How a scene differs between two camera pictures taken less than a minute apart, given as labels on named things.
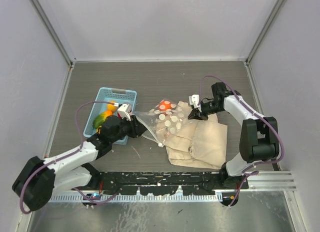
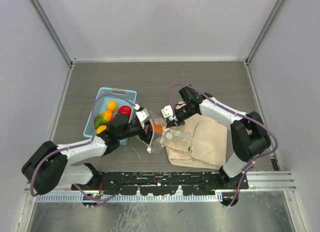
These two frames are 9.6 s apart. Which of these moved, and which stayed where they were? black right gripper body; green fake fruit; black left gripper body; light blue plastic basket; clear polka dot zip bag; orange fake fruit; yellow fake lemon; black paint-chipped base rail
Moved: orange fake fruit; black left gripper body; black right gripper body; clear polka dot zip bag
Stayed: green fake fruit; black paint-chipped base rail; yellow fake lemon; light blue plastic basket
